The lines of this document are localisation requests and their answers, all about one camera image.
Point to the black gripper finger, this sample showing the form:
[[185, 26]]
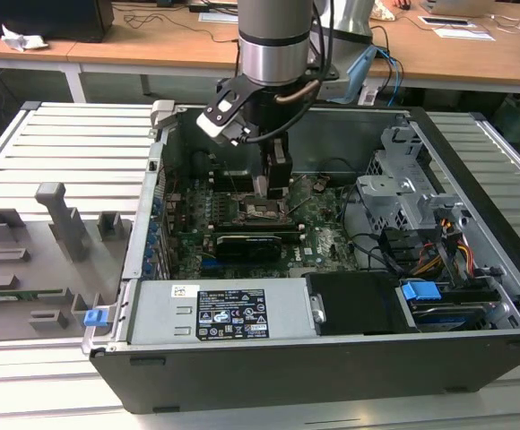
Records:
[[280, 174]]

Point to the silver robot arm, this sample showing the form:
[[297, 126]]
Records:
[[271, 54]]

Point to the CPU socket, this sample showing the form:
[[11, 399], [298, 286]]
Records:
[[264, 221]]

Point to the black RAM slot bank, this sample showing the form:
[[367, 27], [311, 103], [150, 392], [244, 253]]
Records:
[[217, 179], [251, 228]]

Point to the round coin cell battery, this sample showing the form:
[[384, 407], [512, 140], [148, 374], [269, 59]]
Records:
[[320, 184]]

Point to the black graphics card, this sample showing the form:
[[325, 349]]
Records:
[[248, 246]]

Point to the green motherboard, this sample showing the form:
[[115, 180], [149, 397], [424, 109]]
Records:
[[323, 242]]

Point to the pale blue teach pendant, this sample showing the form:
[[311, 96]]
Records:
[[358, 71]]

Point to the small white device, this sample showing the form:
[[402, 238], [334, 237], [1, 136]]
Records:
[[370, 95]]

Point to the white paper sheet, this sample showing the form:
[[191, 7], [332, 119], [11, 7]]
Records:
[[464, 34], [219, 18]]

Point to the metal drive cage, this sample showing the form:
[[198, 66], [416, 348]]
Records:
[[390, 197]]

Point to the wooden desk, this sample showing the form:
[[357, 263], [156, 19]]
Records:
[[152, 45], [27, 54]]

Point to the beige crumpled bag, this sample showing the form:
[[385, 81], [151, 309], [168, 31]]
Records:
[[383, 11]]

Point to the black plastic shroud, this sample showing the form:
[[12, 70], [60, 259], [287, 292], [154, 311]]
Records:
[[354, 304]]

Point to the grey power supply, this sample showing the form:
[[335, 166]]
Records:
[[161, 313]]

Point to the blue disk carrier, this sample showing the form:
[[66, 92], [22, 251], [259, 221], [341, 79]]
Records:
[[420, 293]]

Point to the white tablet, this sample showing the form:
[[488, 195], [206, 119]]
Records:
[[444, 20]]

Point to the black PC case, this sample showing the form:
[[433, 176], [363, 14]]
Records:
[[287, 372]]

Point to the silver laptop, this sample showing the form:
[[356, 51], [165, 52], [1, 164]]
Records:
[[457, 6]]

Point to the hard disk drive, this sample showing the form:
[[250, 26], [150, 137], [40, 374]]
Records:
[[448, 318]]

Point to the blue latch clip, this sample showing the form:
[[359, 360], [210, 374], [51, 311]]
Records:
[[95, 318]]

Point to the black monitor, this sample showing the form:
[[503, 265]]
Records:
[[40, 18]]

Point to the grey parts rack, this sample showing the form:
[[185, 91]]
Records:
[[40, 269]]

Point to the crumpled white paper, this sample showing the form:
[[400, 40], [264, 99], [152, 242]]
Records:
[[22, 41]]

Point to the green RAM stick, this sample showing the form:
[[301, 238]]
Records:
[[31, 294]]

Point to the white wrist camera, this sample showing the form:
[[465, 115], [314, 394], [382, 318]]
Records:
[[210, 123]]

